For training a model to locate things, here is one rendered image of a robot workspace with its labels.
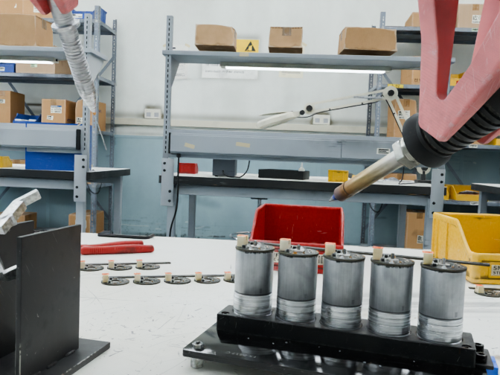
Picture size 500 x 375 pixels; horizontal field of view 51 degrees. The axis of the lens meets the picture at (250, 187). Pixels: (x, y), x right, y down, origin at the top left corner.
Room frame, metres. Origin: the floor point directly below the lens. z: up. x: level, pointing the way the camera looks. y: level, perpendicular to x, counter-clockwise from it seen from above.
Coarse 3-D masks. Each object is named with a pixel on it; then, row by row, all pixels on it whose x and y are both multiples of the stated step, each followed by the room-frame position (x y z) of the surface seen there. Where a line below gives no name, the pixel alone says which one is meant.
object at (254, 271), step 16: (240, 256) 0.32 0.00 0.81; (256, 256) 0.32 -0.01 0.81; (272, 256) 0.33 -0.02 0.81; (240, 272) 0.32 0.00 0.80; (256, 272) 0.32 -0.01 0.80; (272, 272) 0.33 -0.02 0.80; (240, 288) 0.32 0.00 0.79; (256, 288) 0.32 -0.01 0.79; (240, 304) 0.32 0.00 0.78; (256, 304) 0.32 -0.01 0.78
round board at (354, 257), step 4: (336, 252) 0.32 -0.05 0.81; (340, 252) 0.32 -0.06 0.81; (348, 252) 0.32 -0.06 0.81; (324, 256) 0.31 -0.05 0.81; (328, 256) 0.31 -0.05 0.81; (332, 256) 0.31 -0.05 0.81; (336, 256) 0.31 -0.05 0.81; (340, 256) 0.31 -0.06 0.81; (352, 256) 0.31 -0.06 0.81; (356, 256) 0.31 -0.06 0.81; (360, 256) 0.31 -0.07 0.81; (364, 256) 0.31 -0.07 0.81; (340, 260) 0.30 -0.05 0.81; (344, 260) 0.30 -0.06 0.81; (348, 260) 0.30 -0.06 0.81; (352, 260) 0.30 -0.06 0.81; (356, 260) 0.30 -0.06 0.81; (360, 260) 0.30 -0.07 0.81
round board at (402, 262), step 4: (384, 256) 0.31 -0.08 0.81; (388, 256) 0.31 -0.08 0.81; (372, 260) 0.30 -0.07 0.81; (376, 260) 0.30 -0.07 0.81; (380, 260) 0.30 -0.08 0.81; (384, 260) 0.30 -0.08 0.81; (400, 260) 0.30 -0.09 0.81; (404, 260) 0.30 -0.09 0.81; (408, 260) 0.30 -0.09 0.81; (412, 260) 0.30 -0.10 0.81; (380, 264) 0.30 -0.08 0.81; (384, 264) 0.29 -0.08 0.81; (388, 264) 0.29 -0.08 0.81; (392, 264) 0.29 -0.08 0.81; (396, 264) 0.29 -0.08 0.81; (400, 264) 0.29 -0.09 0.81; (404, 264) 0.29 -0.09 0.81; (408, 264) 0.29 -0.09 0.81; (412, 264) 0.30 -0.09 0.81
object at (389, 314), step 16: (384, 272) 0.29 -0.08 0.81; (400, 272) 0.29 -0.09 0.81; (384, 288) 0.29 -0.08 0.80; (400, 288) 0.29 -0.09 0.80; (384, 304) 0.29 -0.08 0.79; (400, 304) 0.29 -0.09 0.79; (368, 320) 0.30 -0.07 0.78; (384, 320) 0.29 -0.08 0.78; (400, 320) 0.29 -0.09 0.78; (400, 336) 0.29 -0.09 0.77
